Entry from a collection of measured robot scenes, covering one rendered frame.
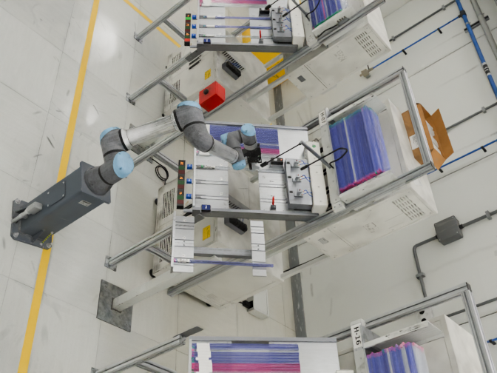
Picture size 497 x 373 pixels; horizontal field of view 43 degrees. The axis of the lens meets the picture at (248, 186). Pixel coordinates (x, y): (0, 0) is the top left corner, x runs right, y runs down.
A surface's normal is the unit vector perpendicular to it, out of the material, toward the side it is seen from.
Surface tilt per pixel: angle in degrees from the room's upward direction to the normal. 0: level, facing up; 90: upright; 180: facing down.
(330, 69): 90
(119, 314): 0
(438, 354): 90
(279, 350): 45
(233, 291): 90
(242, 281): 90
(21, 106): 0
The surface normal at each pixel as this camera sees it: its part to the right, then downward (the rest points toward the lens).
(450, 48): -0.64, -0.47
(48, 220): 0.14, 0.84
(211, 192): 0.13, -0.63
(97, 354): 0.76, -0.43
